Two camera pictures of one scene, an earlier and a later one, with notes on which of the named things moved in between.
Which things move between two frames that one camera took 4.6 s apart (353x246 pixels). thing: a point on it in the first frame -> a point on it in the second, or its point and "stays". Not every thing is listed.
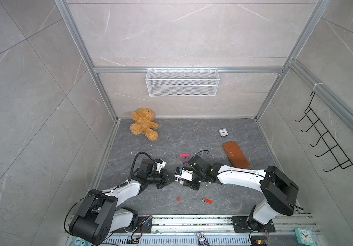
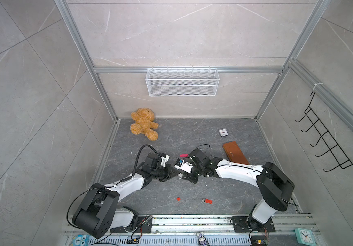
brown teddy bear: (143, 117) stays
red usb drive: (208, 201) stays
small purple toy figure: (201, 240) stays
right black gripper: (195, 186) -> (190, 177)
